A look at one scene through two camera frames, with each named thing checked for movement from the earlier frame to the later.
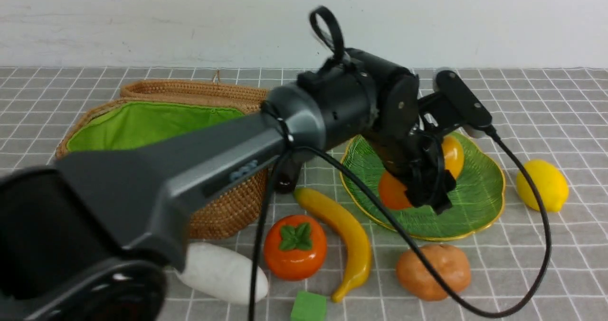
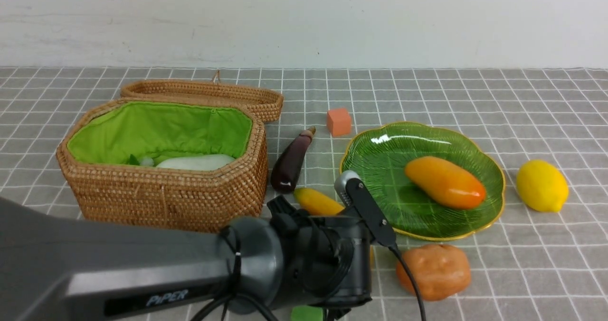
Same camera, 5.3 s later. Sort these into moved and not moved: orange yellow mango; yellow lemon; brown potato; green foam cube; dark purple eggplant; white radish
Moved: orange yellow mango; white radish
Not moved: green foam cube; yellow lemon; dark purple eggplant; brown potato
